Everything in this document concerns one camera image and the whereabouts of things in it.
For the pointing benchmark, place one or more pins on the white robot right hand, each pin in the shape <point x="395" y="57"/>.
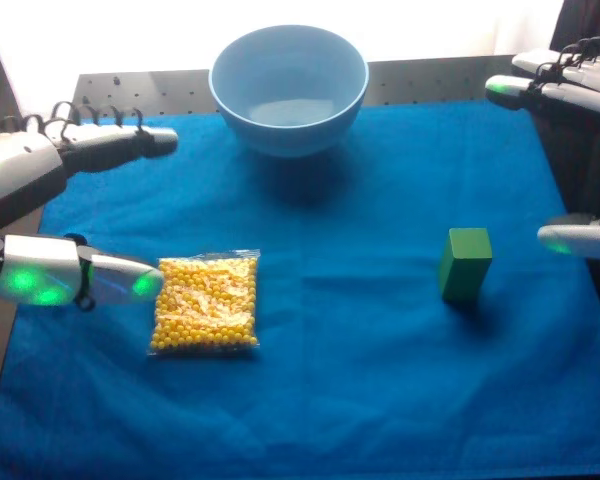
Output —
<point x="575" y="92"/>

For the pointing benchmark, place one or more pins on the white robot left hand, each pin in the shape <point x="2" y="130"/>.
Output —
<point x="20" y="165"/>

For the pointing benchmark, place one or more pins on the green wooden block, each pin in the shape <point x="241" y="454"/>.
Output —
<point x="465" y="275"/>

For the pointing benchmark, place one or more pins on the clear bag of yellow beads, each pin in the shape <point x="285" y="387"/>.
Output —
<point x="205" y="310"/>

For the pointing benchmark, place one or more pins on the black curtain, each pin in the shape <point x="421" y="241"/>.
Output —
<point x="595" y="20"/>

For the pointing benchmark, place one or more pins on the light blue bowl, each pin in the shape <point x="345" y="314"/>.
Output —
<point x="290" y="135"/>

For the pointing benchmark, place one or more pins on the blue cloth table cover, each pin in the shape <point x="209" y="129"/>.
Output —
<point x="355" y="375"/>

